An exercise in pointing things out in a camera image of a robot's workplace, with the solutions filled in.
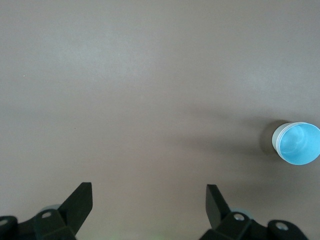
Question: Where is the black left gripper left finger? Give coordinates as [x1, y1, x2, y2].
[0, 182, 94, 240]

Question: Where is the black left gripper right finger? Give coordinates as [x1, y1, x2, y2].
[199, 184, 307, 240]

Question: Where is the light blue plastic bowl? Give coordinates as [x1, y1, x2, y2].
[276, 122, 320, 167]

